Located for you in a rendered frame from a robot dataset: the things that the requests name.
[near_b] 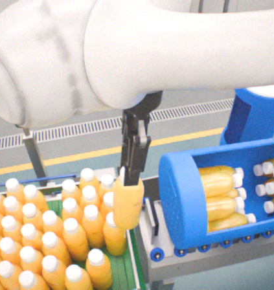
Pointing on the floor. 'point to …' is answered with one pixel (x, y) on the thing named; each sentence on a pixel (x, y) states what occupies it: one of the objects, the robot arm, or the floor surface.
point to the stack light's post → (35, 155)
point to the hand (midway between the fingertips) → (129, 165)
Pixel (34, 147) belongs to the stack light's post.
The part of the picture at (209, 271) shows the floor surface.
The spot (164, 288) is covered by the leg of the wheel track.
